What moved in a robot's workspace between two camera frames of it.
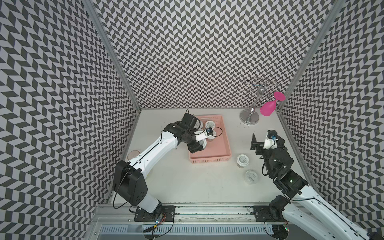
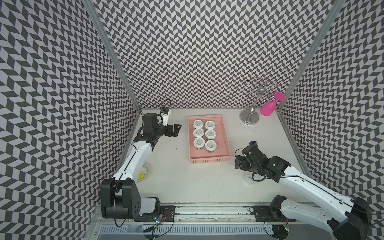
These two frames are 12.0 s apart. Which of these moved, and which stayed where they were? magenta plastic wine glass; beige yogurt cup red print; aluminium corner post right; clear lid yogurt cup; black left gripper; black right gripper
Moved: black left gripper; black right gripper
Stayed: clear lid yogurt cup; magenta plastic wine glass; aluminium corner post right; beige yogurt cup red print
